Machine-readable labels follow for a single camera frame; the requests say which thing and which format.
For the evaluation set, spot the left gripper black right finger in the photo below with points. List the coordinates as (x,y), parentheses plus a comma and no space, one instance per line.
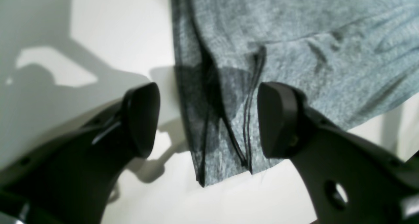
(349,179)

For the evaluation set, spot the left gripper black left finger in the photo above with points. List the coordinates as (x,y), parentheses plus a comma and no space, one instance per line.
(69,179)

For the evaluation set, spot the grey long-sleeve T-shirt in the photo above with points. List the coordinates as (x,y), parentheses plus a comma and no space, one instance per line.
(354,60)

